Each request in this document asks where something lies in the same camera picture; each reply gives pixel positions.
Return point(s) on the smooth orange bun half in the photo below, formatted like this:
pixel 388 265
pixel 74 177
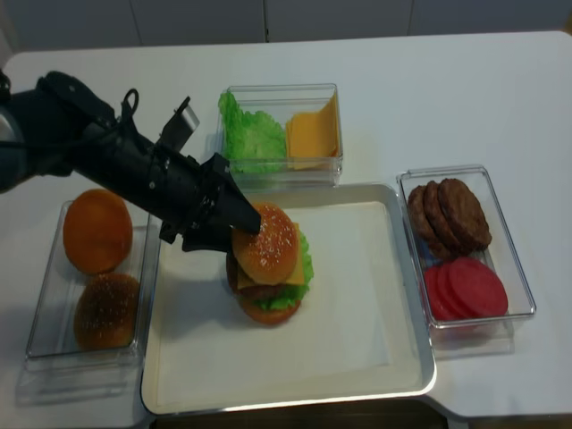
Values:
pixel 97 232

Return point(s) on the left tomato slice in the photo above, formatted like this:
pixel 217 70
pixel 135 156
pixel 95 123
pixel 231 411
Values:
pixel 440 312

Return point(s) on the bottom bun on tray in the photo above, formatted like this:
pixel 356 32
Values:
pixel 270 310

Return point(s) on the clear bun container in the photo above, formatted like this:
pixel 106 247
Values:
pixel 55 367

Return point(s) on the middle tomato slice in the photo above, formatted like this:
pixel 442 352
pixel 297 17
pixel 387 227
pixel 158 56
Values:
pixel 445 291

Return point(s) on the clear patty tomato container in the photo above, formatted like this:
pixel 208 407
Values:
pixel 501 256

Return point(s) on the middle brown patty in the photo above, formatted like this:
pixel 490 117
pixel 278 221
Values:
pixel 436 218

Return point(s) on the sesame top bun front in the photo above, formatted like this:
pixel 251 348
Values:
pixel 105 314

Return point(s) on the stack of cheese slices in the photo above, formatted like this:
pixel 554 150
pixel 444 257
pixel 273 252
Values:
pixel 313 135

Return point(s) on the left brown patty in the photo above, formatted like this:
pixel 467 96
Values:
pixel 423 228

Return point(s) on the right brown patty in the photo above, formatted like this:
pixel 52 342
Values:
pixel 464 214

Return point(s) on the lettuce leaf on burger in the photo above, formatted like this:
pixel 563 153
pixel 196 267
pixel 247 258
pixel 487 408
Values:
pixel 304 267

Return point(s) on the right tomato slice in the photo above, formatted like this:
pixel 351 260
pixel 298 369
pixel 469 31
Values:
pixel 477 288

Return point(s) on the clear lettuce cheese container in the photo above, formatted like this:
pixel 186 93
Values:
pixel 282 102

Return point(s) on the burger patty on tray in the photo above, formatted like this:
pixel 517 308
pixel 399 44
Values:
pixel 259 290

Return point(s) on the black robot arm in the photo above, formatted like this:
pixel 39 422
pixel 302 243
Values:
pixel 61 126

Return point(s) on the tomato slice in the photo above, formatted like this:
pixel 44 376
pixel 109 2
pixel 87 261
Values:
pixel 477 288
pixel 440 312
pixel 445 291

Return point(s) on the sesame bun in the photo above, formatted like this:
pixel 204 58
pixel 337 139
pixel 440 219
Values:
pixel 105 314
pixel 270 214

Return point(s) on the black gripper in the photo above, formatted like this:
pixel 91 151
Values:
pixel 199 202

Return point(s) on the white metal tray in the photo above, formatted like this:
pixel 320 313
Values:
pixel 410 369

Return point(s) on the cheese slice on burger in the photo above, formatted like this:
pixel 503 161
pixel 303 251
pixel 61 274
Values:
pixel 273 257

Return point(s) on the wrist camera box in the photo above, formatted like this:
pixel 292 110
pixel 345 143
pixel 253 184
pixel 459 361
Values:
pixel 177 131

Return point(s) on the white paper liner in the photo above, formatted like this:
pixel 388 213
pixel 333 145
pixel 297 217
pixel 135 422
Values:
pixel 212 350

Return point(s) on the green lettuce pile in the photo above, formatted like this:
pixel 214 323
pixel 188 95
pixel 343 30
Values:
pixel 253 142

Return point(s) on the brown patty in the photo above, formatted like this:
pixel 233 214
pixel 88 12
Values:
pixel 436 218
pixel 423 228
pixel 464 214

